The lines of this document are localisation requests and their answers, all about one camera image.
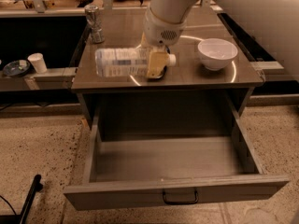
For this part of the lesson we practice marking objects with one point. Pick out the black stand on floor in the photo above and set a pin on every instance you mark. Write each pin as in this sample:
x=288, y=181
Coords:
x=20, y=218

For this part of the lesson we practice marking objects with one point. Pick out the open grey top drawer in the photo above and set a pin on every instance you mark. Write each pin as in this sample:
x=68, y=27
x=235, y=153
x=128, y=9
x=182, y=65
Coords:
x=143, y=143

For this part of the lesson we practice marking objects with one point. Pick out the grey cabinet with counter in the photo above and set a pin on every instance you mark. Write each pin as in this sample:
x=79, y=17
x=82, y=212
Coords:
x=123, y=27

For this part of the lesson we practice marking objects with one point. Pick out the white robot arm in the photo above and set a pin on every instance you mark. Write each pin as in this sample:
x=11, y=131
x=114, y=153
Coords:
x=274, y=24

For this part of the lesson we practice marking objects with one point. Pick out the clear plastic bottle blue label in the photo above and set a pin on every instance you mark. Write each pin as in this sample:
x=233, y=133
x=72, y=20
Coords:
x=127, y=62

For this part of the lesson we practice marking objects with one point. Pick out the white paper cup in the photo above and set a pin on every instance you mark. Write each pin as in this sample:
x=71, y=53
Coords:
x=37, y=61

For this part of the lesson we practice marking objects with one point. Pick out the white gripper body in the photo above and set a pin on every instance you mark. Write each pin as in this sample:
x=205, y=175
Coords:
x=159, y=32

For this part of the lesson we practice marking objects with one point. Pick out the black drawer handle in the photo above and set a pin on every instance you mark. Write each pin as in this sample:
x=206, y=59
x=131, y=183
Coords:
x=180, y=197

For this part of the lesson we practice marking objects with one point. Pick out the white ceramic bowl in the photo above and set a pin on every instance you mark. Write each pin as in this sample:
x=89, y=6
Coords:
x=215, y=54

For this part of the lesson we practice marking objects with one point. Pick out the low side shelf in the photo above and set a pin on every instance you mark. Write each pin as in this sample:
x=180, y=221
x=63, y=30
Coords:
x=52, y=79

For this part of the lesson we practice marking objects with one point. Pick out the silver metal can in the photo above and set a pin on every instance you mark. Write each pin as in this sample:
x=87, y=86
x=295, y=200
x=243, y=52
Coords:
x=92, y=13

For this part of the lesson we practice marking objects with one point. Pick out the dark round plate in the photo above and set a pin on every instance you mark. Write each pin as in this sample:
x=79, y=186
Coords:
x=17, y=68

